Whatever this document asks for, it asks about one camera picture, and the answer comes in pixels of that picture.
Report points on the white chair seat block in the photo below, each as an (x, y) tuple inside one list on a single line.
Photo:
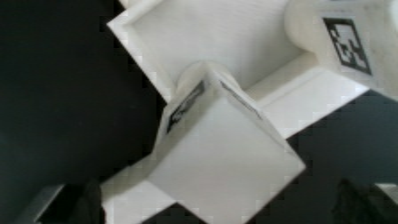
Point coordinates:
[(178, 32)]

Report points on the white chair leg with tag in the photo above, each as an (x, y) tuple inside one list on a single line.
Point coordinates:
[(345, 30)]

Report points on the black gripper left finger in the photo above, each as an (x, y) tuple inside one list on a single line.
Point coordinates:
[(66, 204)]

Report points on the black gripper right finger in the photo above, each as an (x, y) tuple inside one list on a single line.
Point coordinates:
[(366, 203)]

